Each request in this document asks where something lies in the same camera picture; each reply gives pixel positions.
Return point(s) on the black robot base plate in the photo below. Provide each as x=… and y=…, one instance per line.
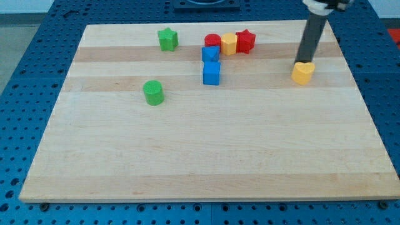
x=185, y=5

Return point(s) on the green cylinder block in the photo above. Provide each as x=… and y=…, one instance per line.
x=153, y=91

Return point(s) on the blue triangular prism block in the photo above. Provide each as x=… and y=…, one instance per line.
x=210, y=53

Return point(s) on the green star block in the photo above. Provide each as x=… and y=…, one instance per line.
x=168, y=39

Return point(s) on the blue cube block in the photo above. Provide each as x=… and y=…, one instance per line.
x=211, y=73

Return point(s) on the light wooden board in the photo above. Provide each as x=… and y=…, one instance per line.
x=257, y=136

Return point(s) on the yellow hexagon block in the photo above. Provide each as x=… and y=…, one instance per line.
x=228, y=44

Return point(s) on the red star block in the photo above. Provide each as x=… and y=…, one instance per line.
x=245, y=41

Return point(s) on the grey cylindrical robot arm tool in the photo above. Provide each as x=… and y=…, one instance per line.
x=319, y=11

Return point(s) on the red cylinder block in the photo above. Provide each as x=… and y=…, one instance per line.
x=211, y=40

